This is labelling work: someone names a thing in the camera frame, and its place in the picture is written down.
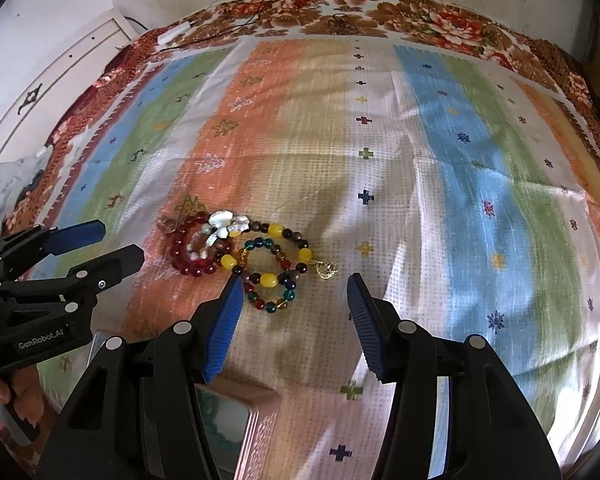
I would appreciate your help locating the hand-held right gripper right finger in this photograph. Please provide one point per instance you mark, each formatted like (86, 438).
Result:
(365, 330)

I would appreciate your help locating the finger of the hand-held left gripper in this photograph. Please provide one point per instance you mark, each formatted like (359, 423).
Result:
(77, 237)
(120, 262)

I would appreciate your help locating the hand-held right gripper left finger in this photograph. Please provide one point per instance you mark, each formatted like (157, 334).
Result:
(225, 330)

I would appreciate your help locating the gold crescent pendant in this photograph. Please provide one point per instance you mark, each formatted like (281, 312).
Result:
(325, 270)

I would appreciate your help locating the rose gold metal tin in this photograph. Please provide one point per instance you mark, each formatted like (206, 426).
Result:
(260, 410)

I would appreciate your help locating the person's left hand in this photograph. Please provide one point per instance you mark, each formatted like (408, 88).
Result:
(27, 405)

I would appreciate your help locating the grey cloth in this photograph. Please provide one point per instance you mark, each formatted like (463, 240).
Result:
(10, 180)

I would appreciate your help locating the black metal ornament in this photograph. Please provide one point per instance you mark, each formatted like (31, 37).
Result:
(32, 96)

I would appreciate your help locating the white headboard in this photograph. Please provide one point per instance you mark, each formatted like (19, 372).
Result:
(55, 60)

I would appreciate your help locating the striped colourful blanket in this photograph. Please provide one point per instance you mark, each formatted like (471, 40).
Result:
(380, 135)

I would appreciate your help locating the white charger adapter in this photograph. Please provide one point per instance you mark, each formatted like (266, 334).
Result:
(174, 33)

